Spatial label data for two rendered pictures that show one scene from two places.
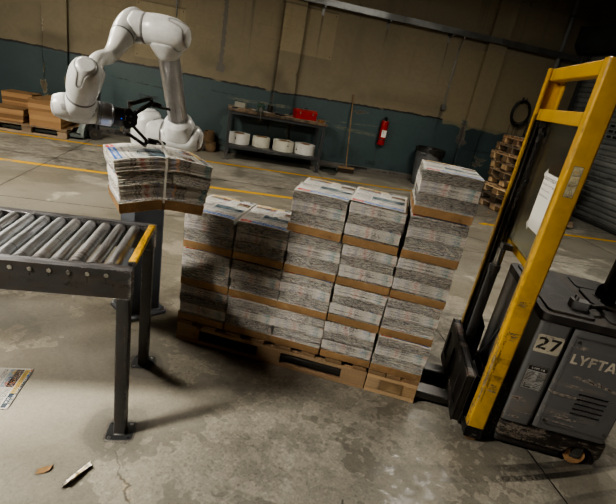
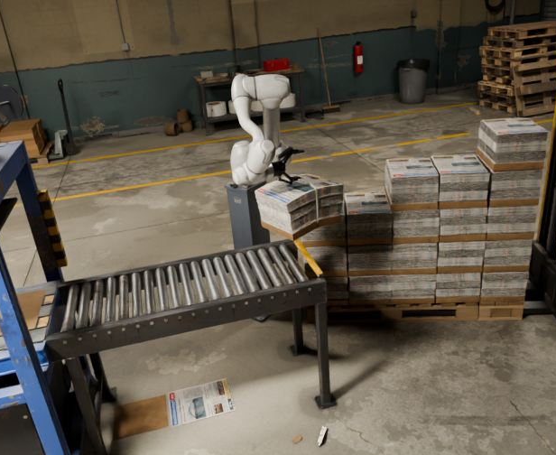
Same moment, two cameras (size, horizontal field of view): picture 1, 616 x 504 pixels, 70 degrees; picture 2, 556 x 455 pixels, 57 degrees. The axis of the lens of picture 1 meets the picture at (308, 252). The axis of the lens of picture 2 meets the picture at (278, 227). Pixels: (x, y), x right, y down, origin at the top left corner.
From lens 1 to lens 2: 1.31 m
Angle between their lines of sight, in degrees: 4
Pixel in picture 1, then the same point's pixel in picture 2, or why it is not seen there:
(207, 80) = (164, 58)
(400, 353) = (504, 283)
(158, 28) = (270, 88)
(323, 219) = (420, 194)
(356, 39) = not seen: outside the picture
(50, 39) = not seen: outside the picture
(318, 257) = (421, 225)
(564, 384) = not seen: outside the picture
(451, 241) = (530, 184)
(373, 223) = (462, 187)
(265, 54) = (217, 13)
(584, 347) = not seen: outside the picture
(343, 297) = (448, 251)
